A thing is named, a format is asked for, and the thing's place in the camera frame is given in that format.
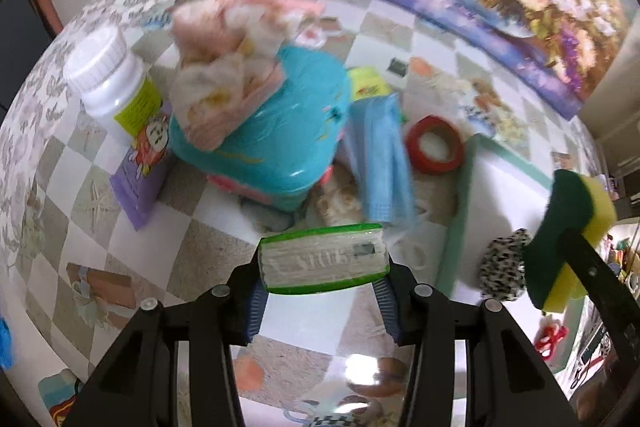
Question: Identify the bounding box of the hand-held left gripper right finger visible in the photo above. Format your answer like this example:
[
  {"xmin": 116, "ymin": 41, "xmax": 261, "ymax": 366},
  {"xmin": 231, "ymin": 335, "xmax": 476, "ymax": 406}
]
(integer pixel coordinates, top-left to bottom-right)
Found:
[{"xmin": 370, "ymin": 259, "xmax": 576, "ymax": 427}]

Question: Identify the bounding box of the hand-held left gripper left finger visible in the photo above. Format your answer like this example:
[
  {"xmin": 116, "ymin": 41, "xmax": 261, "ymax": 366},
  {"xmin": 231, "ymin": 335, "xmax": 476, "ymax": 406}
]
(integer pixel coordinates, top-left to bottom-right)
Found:
[{"xmin": 62, "ymin": 259, "xmax": 266, "ymax": 427}]

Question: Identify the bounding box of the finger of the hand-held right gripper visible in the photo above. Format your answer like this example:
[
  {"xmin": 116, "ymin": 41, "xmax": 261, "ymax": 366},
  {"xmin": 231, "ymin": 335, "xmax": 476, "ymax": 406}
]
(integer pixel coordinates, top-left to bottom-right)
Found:
[{"xmin": 561, "ymin": 228, "xmax": 640, "ymax": 350}]

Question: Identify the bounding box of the yellow and green sponge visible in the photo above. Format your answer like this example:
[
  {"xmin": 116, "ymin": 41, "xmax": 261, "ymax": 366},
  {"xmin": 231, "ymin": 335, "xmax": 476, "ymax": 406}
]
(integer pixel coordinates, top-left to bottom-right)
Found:
[{"xmin": 522, "ymin": 169, "xmax": 618, "ymax": 315}]

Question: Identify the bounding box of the green tissue pack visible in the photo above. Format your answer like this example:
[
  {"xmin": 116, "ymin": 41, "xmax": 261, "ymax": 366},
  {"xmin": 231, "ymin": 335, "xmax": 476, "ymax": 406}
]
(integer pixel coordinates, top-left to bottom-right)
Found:
[
  {"xmin": 257, "ymin": 223, "xmax": 391, "ymax": 295},
  {"xmin": 347, "ymin": 67, "xmax": 394, "ymax": 101}
]

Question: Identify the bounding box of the leopard print scrunchie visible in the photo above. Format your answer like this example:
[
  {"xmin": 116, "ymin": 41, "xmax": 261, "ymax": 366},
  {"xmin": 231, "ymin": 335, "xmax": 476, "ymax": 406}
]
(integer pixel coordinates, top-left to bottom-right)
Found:
[{"xmin": 477, "ymin": 228, "xmax": 533, "ymax": 305}]

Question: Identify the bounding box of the teal rimmed white tray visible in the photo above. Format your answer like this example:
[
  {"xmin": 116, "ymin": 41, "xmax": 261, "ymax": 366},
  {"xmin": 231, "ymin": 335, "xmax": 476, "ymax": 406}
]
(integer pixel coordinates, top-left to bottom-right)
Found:
[{"xmin": 434, "ymin": 136, "xmax": 621, "ymax": 388}]

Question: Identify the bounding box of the pink white fuzzy sock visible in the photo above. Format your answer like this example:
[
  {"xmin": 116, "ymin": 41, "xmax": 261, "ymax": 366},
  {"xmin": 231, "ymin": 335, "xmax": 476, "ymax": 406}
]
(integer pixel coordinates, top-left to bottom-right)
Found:
[{"xmin": 170, "ymin": 0, "xmax": 326, "ymax": 152}]

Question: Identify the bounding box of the checkered printed tablecloth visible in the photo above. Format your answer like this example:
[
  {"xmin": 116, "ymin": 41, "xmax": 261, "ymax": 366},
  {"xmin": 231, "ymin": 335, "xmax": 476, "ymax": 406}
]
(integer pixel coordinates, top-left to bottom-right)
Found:
[{"xmin": 7, "ymin": 0, "xmax": 616, "ymax": 427}]

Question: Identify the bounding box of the small red item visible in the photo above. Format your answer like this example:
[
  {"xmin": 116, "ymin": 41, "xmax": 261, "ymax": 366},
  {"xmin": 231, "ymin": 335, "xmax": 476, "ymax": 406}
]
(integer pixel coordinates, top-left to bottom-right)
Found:
[{"xmin": 534, "ymin": 324, "xmax": 570, "ymax": 360}]

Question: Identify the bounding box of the blue face mask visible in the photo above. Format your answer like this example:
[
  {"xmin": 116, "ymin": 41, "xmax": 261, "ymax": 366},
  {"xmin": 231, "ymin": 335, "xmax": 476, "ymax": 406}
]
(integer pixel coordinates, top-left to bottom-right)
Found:
[{"xmin": 346, "ymin": 94, "xmax": 418, "ymax": 228}]

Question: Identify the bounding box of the red tape roll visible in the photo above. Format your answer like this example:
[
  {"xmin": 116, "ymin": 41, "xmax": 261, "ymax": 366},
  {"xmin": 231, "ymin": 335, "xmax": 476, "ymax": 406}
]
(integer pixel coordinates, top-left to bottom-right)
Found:
[{"xmin": 405, "ymin": 116, "xmax": 466, "ymax": 176}]

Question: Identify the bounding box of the purple box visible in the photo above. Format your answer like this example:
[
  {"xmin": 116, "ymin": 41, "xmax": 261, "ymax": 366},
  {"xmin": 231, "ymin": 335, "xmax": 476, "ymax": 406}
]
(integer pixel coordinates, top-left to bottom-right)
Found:
[{"xmin": 109, "ymin": 104, "xmax": 176, "ymax": 233}]

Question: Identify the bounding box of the teal plastic toy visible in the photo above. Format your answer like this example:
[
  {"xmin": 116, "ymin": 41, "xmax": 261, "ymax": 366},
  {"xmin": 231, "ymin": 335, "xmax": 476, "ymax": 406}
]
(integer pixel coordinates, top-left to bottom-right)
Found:
[{"xmin": 167, "ymin": 46, "xmax": 353, "ymax": 214}]

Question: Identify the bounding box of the white plastic bottle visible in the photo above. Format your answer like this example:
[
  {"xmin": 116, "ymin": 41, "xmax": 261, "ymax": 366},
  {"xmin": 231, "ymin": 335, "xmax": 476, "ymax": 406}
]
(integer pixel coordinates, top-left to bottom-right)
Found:
[{"xmin": 62, "ymin": 27, "xmax": 163, "ymax": 144}]

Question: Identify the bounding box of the grey floral tablecloth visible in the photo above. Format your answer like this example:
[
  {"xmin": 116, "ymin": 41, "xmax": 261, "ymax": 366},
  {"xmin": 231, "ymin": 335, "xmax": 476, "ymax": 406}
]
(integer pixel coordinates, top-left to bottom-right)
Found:
[{"xmin": 0, "ymin": 0, "xmax": 236, "ymax": 308}]

